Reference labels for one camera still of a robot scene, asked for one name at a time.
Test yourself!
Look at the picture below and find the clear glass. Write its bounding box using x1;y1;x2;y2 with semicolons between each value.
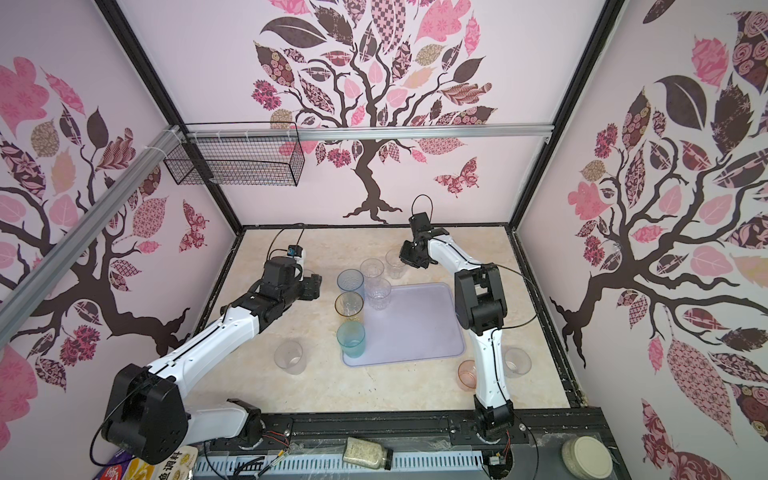
365;277;392;311
385;248;406;280
359;258;385;282

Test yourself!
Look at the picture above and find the blue grey tall cup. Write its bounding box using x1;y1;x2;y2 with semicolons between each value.
336;268;365;296

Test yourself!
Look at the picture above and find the yellow transparent plastic cup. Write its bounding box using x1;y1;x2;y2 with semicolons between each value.
334;291;364;322

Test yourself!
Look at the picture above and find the teal green plastic cup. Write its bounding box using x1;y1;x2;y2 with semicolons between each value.
336;321;366;358

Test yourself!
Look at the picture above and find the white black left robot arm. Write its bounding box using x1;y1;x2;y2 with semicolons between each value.
95;256;322;465

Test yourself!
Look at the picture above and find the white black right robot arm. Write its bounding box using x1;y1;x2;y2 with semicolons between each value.
400;212;515;442

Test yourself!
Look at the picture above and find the lavender plastic tray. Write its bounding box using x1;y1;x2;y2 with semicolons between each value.
342;283;465;367

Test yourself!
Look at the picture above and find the clear cup near left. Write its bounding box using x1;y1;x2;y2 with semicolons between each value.
273;340;307;375

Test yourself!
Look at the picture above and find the clear cup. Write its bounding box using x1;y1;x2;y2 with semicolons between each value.
502;347;532;378
273;340;307;375

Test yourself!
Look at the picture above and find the pink transparent cup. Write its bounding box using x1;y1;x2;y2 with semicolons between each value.
457;360;477;391

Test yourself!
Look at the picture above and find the clear cup near right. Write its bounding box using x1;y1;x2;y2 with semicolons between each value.
502;347;532;378

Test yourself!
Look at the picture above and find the grain filled bottle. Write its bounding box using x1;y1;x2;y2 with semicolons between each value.
342;437;394;470

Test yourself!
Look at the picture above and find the snack bag colourful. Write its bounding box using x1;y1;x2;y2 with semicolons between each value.
95;446;198;480

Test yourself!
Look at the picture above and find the round white lid container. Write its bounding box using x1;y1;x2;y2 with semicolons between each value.
561;436;614;480

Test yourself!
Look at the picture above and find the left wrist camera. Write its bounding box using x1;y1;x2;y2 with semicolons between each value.
286;244;305;264

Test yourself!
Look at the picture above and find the black wire basket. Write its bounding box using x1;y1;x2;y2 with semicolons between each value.
164;120;305;187

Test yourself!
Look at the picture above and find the aluminium rail back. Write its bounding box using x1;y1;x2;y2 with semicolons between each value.
185;123;554;141

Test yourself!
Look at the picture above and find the aluminium rail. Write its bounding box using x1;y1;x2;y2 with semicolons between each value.
1;125;183;345
185;123;554;141

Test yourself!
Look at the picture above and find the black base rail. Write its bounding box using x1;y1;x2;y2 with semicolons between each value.
105;401;616;463

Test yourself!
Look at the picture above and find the white vented cable duct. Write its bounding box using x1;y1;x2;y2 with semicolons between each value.
192;451;487;479

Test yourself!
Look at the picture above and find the aluminium rail left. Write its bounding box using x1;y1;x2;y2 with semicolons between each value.
1;125;183;345

